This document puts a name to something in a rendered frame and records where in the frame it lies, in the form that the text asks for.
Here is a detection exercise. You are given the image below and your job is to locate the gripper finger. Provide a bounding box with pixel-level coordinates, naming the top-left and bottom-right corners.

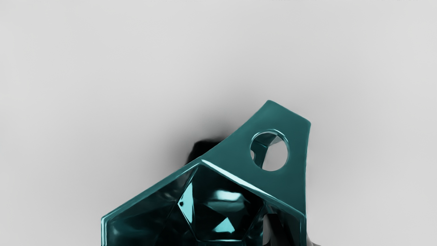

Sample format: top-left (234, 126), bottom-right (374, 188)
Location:
top-left (264, 214), bottom-right (286, 246)

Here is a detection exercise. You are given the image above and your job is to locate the teal faceted mug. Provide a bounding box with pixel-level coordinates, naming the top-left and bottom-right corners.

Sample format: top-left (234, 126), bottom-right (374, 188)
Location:
top-left (101, 100), bottom-right (311, 246)

